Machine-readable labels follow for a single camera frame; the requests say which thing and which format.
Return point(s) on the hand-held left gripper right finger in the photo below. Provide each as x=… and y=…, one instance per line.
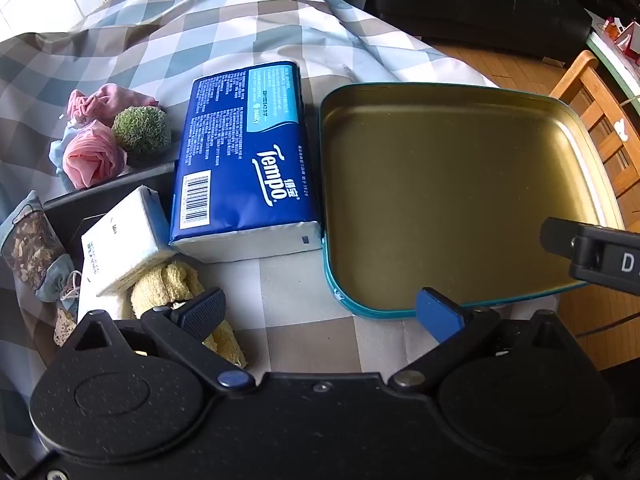
x=440, y=315

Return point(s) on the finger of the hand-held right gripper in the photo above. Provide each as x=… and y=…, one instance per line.
x=555, y=237

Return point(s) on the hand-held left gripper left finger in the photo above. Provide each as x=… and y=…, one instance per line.
x=200, y=312

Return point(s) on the yellow towel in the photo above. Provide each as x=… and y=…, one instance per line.
x=165, y=285

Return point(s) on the small white tissue pack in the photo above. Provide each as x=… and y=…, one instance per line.
x=125, y=240

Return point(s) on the gold tin tray teal rim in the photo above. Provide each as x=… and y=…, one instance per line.
x=440, y=185

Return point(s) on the blue tissue pack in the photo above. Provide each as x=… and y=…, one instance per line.
x=235, y=160

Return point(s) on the black tray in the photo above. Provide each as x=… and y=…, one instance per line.
x=70, y=215

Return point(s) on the pink satin rose cloth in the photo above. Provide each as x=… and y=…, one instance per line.
x=92, y=155

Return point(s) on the green fuzzy ball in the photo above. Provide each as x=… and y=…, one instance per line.
x=140, y=130

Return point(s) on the pink fleece cloth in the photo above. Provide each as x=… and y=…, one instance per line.
x=105, y=100

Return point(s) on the cork piece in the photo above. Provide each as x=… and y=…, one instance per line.
x=65, y=330

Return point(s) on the wooden chair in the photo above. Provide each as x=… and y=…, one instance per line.
x=595, y=100

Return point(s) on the dried flower sachet bag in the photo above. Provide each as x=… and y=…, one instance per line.
x=30, y=245

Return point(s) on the white table green edge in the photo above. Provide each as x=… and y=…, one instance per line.
x=612, y=60

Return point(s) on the light blue cloth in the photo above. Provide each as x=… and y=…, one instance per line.
x=57, y=152

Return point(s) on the black sofa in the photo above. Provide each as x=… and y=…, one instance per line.
x=475, y=0

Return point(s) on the blue and brown checked blanket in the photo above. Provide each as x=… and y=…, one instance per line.
x=150, y=25

